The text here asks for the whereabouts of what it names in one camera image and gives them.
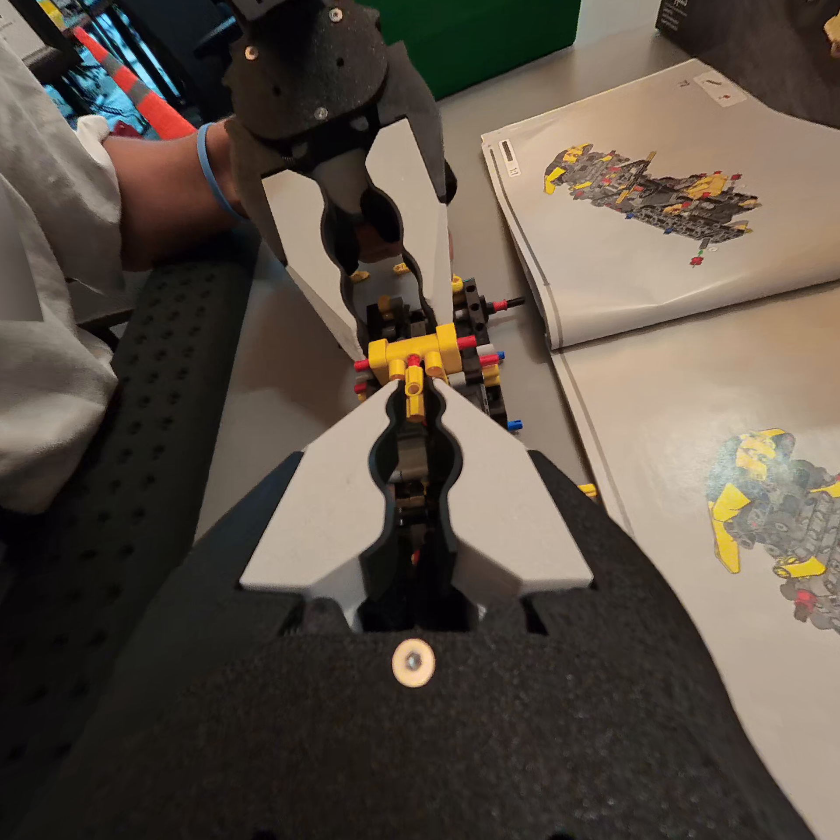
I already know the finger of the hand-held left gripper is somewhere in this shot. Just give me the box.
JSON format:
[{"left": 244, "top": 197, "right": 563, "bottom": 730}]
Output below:
[
  {"left": 262, "top": 167, "right": 366, "bottom": 362},
  {"left": 361, "top": 118, "right": 454, "bottom": 329}
]

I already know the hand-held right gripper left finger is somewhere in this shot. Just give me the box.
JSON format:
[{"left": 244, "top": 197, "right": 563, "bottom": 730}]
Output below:
[{"left": 239, "top": 381, "right": 403, "bottom": 632}]

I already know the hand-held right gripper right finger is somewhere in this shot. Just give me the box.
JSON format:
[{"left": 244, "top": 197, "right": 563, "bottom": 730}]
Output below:
[{"left": 427, "top": 379, "right": 595, "bottom": 611}]

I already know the lego car chassis model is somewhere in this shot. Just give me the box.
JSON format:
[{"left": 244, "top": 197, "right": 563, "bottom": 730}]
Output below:
[{"left": 353, "top": 276, "right": 526, "bottom": 565}]

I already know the person's left forearm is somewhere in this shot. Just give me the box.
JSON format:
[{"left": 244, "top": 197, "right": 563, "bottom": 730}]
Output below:
[{"left": 104, "top": 120, "right": 263, "bottom": 271}]

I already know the lego instruction booklet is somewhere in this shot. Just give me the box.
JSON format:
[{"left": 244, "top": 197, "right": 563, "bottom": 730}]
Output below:
[{"left": 481, "top": 58, "right": 840, "bottom": 840}]

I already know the black lego set box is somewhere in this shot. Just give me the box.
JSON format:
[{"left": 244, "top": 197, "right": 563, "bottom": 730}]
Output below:
[{"left": 655, "top": 0, "right": 840, "bottom": 130}]

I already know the blue wristband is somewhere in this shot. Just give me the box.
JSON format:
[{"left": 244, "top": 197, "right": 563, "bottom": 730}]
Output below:
[{"left": 196, "top": 121, "right": 248, "bottom": 221}]

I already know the green box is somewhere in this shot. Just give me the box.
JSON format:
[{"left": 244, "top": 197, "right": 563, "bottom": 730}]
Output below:
[{"left": 357, "top": 0, "right": 583, "bottom": 101}]

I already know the black perforated panel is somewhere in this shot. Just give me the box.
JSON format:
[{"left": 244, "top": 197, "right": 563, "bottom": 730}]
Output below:
[{"left": 0, "top": 246, "right": 263, "bottom": 840}]

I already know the person's white shirt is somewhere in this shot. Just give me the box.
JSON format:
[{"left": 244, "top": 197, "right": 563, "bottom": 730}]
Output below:
[{"left": 0, "top": 39, "right": 129, "bottom": 516}]

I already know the orange grey striped strap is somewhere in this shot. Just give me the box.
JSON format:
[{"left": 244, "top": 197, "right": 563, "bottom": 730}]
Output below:
[{"left": 71, "top": 25, "right": 198, "bottom": 140}]

